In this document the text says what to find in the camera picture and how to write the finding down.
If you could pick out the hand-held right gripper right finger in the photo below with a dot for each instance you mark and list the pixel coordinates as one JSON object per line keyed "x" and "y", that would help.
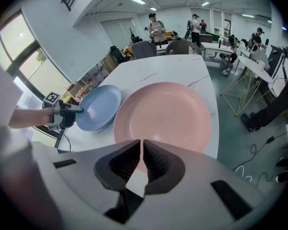
{"x": 201, "y": 171}

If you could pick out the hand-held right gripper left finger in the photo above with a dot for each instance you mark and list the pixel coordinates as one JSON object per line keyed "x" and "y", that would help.
{"x": 86, "y": 176}

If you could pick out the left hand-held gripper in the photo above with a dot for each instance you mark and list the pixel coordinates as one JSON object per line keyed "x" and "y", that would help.
{"x": 64, "y": 115}

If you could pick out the blue plate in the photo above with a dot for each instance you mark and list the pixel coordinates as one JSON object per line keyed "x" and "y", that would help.
{"x": 100, "y": 104}

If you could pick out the pink plate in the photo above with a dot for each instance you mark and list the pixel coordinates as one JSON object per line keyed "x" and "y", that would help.
{"x": 163, "y": 114}

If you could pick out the person's left forearm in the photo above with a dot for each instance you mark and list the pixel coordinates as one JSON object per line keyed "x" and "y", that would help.
{"x": 28, "y": 117}

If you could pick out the open cardboard box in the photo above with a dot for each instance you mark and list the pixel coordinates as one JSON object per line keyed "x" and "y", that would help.
{"x": 74, "y": 87}

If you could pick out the row of clear water jugs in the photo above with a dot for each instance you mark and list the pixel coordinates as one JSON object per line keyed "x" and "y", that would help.
{"x": 96, "y": 77}

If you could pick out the black office chair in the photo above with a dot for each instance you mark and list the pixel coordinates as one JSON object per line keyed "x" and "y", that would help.
{"x": 117, "y": 55}

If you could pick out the person's white shirt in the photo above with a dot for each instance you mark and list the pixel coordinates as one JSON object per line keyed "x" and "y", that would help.
{"x": 4, "y": 92}

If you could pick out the gray upholstered chair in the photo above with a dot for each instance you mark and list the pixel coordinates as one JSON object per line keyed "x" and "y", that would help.
{"x": 144, "y": 50}

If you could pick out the white rectangular desk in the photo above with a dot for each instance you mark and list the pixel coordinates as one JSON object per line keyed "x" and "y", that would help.
{"x": 211, "y": 45}
{"x": 162, "y": 50}

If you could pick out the brown wicker chair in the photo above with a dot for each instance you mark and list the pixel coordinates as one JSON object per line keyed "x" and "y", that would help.
{"x": 182, "y": 47}

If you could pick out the white cup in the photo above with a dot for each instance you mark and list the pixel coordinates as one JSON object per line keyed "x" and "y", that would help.
{"x": 260, "y": 65}

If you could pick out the long ceiling light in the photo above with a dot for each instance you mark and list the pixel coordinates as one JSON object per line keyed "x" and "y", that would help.
{"x": 153, "y": 8}
{"x": 248, "y": 15}
{"x": 137, "y": 0}
{"x": 205, "y": 3}

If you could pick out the gray armchair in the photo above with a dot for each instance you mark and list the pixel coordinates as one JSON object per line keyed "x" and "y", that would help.
{"x": 260, "y": 55}

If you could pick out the round white table gold frame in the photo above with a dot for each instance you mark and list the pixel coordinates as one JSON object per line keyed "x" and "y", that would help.
{"x": 252, "y": 67}

